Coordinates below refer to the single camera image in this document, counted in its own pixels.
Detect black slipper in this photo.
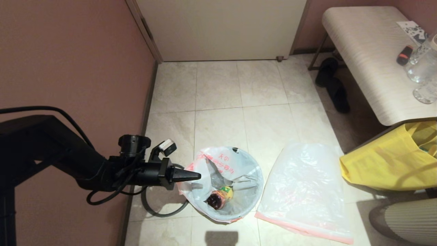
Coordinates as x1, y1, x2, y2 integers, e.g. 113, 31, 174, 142
315, 57, 339, 87
325, 78, 351, 114

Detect beige door frame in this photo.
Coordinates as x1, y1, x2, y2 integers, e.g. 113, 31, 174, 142
126, 0, 164, 64

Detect white wood-grain table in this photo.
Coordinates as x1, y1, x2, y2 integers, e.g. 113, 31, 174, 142
308, 6, 437, 127

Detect clear drinking glass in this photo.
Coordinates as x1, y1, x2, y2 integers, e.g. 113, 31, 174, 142
413, 78, 437, 105

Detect white red-printed used trash bag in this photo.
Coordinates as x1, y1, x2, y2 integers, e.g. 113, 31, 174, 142
178, 146, 264, 223

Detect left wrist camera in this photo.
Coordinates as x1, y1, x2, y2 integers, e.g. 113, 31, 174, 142
149, 139, 177, 161

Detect brown bottle yellow-green label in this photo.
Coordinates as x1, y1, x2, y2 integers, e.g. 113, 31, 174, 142
207, 186, 234, 210

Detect grey bin ring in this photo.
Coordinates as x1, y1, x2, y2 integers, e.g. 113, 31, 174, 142
141, 163, 189, 217

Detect clear glass cups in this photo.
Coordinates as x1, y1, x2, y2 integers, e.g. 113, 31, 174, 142
405, 33, 437, 83

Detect beige door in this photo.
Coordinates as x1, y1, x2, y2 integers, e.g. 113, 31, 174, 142
136, 0, 308, 63

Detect yellow fabric tote bag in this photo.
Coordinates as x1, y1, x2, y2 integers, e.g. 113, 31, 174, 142
339, 121, 437, 192

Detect clear pink-edged new trash bag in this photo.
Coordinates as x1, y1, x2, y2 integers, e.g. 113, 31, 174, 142
255, 143, 354, 245

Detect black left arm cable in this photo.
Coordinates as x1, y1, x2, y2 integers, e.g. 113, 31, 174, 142
0, 106, 151, 205

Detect cream ribbed pedestal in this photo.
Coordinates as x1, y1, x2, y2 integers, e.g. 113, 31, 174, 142
384, 198, 437, 246

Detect blue and white booklet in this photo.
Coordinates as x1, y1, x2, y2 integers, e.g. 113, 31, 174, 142
397, 21, 429, 45

